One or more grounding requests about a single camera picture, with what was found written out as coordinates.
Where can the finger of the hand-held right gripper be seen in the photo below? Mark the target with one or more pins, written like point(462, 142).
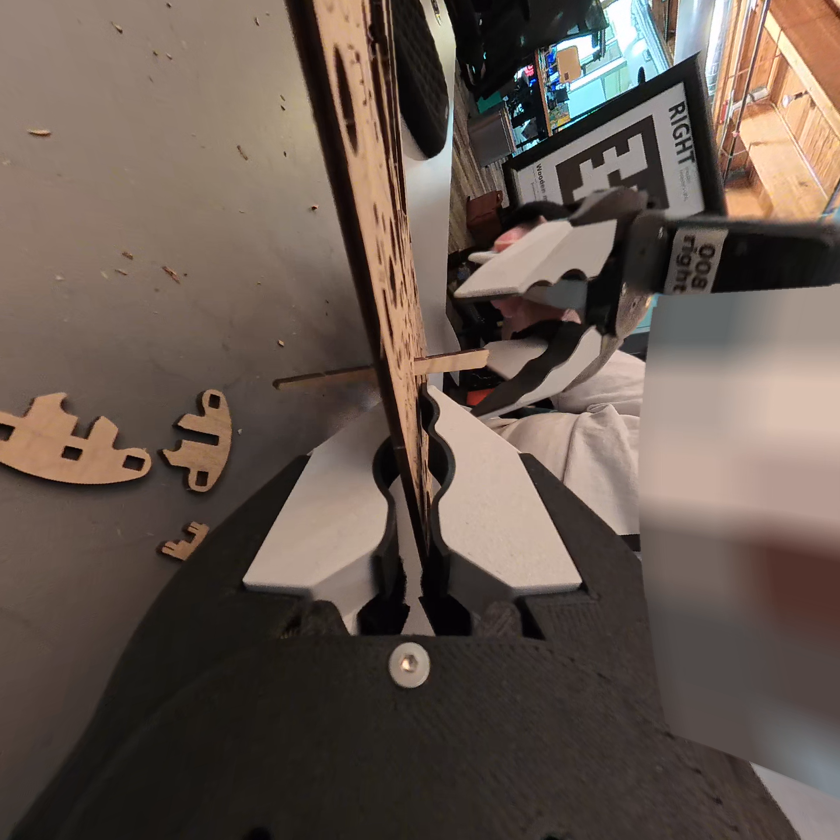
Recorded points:
point(525, 358)
point(551, 256)

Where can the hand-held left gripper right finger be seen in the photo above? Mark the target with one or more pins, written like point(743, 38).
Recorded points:
point(499, 512)

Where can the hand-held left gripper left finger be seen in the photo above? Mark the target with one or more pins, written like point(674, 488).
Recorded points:
point(315, 525)

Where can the thin wooden strip part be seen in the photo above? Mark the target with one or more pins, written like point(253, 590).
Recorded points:
point(459, 359)

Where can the laser-cut wooden parts sheet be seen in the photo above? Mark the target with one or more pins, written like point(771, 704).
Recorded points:
point(367, 197)

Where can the brown bag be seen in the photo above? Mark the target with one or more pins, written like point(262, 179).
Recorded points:
point(487, 213)

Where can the person's white shirt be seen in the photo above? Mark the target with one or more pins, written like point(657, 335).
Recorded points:
point(577, 459)

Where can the black framed marker sign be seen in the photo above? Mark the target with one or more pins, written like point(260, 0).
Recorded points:
point(610, 157)

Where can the wooden shelf unit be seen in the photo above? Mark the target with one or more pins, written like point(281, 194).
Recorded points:
point(787, 131)

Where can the white chair with black pad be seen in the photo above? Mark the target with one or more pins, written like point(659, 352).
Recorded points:
point(430, 210)

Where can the grey trash bin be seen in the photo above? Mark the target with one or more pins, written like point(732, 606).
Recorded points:
point(492, 138)

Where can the medium curved wooden part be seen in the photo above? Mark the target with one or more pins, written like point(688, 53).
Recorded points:
point(220, 433)

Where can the small notched wooden part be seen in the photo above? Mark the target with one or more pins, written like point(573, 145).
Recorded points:
point(180, 544)

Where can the large curved wooden part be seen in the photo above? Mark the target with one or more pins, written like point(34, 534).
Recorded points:
point(39, 453)

